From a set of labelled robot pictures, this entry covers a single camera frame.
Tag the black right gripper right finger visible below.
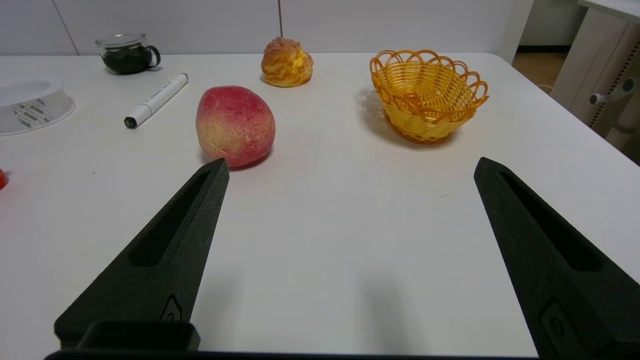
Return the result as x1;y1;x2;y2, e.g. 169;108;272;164
473;157;640;360

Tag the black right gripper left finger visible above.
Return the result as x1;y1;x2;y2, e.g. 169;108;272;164
54;158;230;349

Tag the white round plastic container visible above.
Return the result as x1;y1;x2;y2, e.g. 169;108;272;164
0;75;76;136

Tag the yellow woven basket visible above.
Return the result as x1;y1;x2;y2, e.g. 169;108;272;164
369;49;490;145

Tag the red yellow peach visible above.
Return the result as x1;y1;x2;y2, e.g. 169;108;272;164
195;85;276;168

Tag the white marker pen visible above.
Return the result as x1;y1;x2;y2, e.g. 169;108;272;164
124;73;189;130

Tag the glass cup with dark liquid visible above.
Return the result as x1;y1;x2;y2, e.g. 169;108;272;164
95;33;162;75

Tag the white side table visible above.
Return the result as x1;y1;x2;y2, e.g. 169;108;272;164
550;0;640;166

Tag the golden cream puff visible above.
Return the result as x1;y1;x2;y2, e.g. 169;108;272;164
260;36;315;88

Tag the white table lever handle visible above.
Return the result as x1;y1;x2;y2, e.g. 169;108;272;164
589;77;638;106

